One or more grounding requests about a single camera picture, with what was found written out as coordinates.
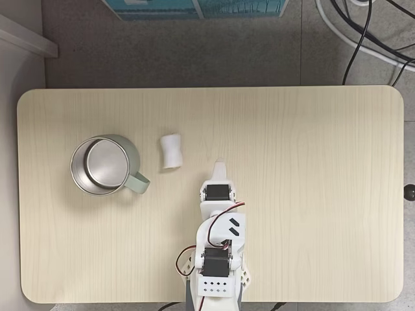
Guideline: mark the white gauze dressing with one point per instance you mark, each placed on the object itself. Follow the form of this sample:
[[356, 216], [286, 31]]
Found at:
[[171, 152]]

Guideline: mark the pale green steel-lined cup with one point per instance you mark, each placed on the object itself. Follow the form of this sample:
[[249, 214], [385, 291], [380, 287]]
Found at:
[[97, 181]]

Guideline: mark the blue printed box white label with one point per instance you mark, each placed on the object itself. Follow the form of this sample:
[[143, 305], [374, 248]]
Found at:
[[152, 9]]

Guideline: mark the black round knob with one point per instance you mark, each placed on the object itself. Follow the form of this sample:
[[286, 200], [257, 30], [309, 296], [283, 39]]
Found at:
[[410, 192]]

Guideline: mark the white shelf board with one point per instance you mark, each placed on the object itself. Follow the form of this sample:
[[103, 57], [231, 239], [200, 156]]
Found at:
[[29, 37]]

